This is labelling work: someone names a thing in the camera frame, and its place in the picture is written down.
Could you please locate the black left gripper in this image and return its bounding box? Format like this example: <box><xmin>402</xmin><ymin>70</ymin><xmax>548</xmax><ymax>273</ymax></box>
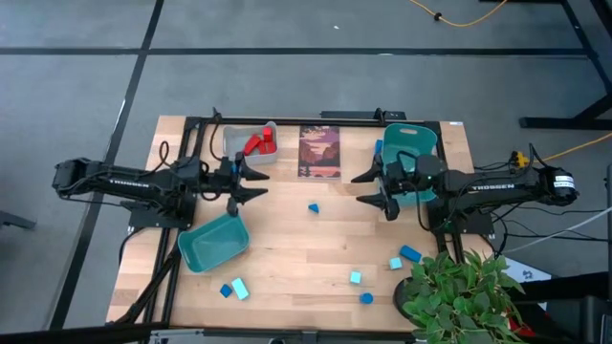
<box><xmin>217</xmin><ymin>152</ymin><xmax>271</xmax><ymax>217</ymax></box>

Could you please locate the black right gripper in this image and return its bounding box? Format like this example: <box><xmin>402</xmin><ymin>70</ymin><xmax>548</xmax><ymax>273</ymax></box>
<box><xmin>350</xmin><ymin>152</ymin><xmax>416</xmax><ymax>222</ymax></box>

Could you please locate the teal bin with handle holes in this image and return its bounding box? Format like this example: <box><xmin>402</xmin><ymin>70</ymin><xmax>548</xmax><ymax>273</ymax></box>
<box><xmin>381</xmin><ymin>122</ymin><xmax>439</xmax><ymax>207</ymax></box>

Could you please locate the light grey plastic bin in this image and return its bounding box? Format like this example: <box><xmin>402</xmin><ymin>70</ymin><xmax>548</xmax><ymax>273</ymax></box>
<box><xmin>222</xmin><ymin>120</ymin><xmax>279</xmax><ymax>166</ymax></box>

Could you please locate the landscape art postcard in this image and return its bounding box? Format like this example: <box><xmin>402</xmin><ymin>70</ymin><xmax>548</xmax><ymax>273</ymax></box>
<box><xmin>297</xmin><ymin>124</ymin><xmax>341</xmax><ymax>180</ymax></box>

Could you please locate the teal plastic tub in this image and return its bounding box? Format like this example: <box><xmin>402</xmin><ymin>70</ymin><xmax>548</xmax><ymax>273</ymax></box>
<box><xmin>177</xmin><ymin>212</ymin><xmax>251</xmax><ymax>274</ymax></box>

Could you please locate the black bar device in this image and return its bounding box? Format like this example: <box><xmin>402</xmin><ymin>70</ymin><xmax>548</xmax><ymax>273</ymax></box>
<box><xmin>319</xmin><ymin>108</ymin><xmax>407</xmax><ymax>121</ymax></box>

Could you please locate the dark blue rectangular block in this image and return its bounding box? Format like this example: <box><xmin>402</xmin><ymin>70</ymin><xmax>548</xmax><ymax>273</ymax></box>
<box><xmin>399</xmin><ymin>245</ymin><xmax>423</xmax><ymax>264</ymax></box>

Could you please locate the light blue rectangular block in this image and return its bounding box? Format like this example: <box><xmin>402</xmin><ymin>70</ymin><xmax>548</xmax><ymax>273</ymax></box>
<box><xmin>230</xmin><ymin>277</ymin><xmax>251</xmax><ymax>302</ymax></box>

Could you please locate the black plant pot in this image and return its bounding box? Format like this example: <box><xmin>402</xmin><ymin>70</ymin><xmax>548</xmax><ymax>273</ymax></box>
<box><xmin>392</xmin><ymin>276</ymin><xmax>416</xmax><ymax>317</ymax></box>

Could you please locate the artificial green plant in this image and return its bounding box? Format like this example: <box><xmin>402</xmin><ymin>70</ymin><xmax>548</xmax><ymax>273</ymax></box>
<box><xmin>399</xmin><ymin>249</ymin><xmax>527</xmax><ymax>344</ymax></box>

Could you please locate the white printed paper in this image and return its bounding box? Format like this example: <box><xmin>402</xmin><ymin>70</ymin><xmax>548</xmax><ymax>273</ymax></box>
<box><xmin>504</xmin><ymin>257</ymin><xmax>552</xmax><ymax>284</ymax></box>

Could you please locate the black stand leg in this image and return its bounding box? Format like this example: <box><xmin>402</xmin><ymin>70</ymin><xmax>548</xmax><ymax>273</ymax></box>
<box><xmin>519</xmin><ymin>0</ymin><xmax>612</xmax><ymax>130</ymax></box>

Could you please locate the grey furniture foot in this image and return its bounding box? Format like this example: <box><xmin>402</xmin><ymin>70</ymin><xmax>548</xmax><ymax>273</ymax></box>
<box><xmin>0</xmin><ymin>208</ymin><xmax>37</xmax><ymax>231</ymax></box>

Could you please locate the black equipment box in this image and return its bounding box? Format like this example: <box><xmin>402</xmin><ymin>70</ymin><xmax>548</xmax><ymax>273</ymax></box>
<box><xmin>523</xmin><ymin>271</ymin><xmax>612</xmax><ymax>344</ymax></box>

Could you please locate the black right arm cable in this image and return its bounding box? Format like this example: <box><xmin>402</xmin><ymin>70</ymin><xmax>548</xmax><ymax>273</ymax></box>
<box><xmin>395</xmin><ymin>148</ymin><xmax>479</xmax><ymax>233</ymax></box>

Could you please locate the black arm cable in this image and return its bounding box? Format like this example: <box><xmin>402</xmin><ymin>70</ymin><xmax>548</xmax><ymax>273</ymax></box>
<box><xmin>395</xmin><ymin>148</ymin><xmax>479</xmax><ymax>233</ymax></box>
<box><xmin>156</xmin><ymin>107</ymin><xmax>226</xmax><ymax>202</ymax></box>

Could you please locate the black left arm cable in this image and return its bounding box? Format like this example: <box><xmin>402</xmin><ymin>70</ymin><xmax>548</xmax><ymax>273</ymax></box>
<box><xmin>156</xmin><ymin>107</ymin><xmax>226</xmax><ymax>202</ymax></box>

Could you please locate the black floor cable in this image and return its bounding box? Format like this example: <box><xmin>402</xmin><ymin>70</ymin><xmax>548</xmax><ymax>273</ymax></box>
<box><xmin>492</xmin><ymin>198</ymin><xmax>612</xmax><ymax>243</ymax></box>

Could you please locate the yellow cable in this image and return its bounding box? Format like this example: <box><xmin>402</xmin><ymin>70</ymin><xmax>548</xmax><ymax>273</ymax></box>
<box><xmin>511</xmin><ymin>132</ymin><xmax>612</xmax><ymax>168</ymax></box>
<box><xmin>407</xmin><ymin>0</ymin><xmax>509</xmax><ymax>28</ymax></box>

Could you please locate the white cable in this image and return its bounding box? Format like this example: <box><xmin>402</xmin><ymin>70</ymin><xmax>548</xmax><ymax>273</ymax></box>
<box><xmin>501</xmin><ymin>207</ymin><xmax>612</xmax><ymax>254</ymax></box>

